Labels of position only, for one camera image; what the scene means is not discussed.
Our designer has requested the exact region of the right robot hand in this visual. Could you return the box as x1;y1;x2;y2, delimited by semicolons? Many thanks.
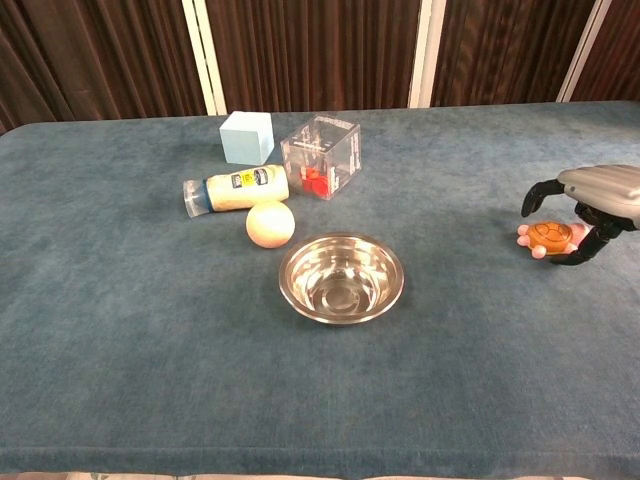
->
520;164;640;266

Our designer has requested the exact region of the orange turtle toy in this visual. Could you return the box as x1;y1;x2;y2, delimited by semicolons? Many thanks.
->
516;220;592;260

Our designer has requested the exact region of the mayonnaise bottle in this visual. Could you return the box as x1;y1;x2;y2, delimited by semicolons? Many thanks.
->
182;164;291;220

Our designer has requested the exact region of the stainless steel bowl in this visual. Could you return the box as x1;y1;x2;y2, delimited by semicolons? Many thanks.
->
278;231;405;326

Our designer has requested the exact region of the clear plastic box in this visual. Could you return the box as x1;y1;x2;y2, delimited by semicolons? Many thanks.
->
280;114;362;202

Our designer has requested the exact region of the blue tablecloth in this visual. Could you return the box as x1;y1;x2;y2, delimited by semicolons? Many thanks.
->
0;100;640;480

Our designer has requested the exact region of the dark wooden slat screen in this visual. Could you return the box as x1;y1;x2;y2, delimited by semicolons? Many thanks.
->
0;0;640;135

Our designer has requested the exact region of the cream ball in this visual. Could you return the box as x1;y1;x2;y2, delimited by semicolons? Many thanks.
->
245;200;297;250

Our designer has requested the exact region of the light blue foam cube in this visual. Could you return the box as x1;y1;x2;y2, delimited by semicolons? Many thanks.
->
218;110;275;167

